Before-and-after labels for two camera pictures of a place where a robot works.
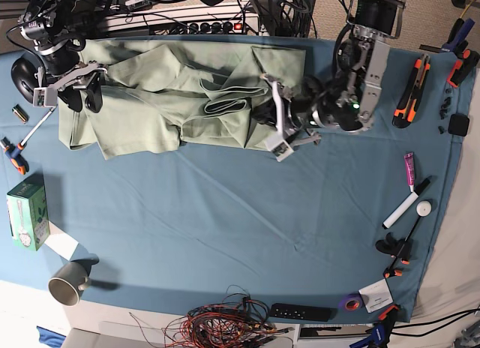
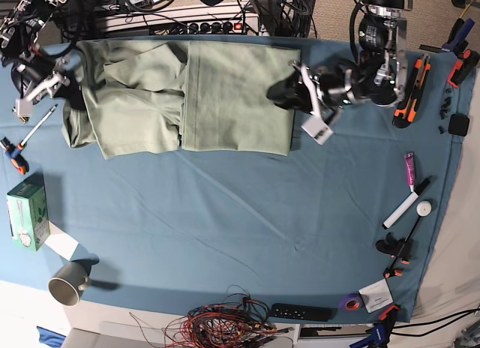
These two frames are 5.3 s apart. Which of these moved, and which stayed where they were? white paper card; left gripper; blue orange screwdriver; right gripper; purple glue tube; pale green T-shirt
Moved: right gripper; left gripper
Stayed: white paper card; pale green T-shirt; purple glue tube; blue orange screwdriver
